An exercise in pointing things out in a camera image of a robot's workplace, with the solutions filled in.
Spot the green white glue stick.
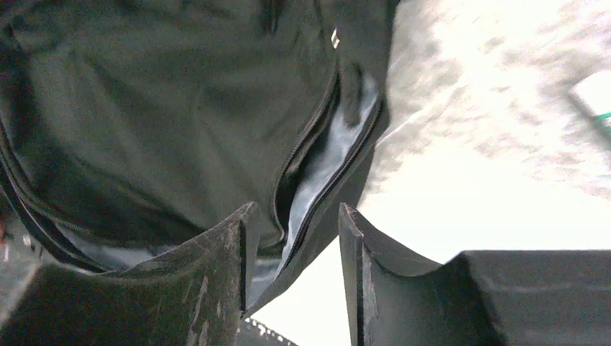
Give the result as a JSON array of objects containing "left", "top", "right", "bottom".
[{"left": 570, "top": 68, "right": 611, "bottom": 139}]

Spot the black student backpack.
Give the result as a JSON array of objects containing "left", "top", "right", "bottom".
[{"left": 1, "top": 1, "right": 398, "bottom": 315}]

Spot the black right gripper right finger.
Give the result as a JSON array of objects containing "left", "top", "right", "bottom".
[{"left": 339, "top": 204, "right": 610, "bottom": 345}]

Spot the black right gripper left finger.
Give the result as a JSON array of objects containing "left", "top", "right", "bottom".
[{"left": 1, "top": 203, "right": 257, "bottom": 345}]

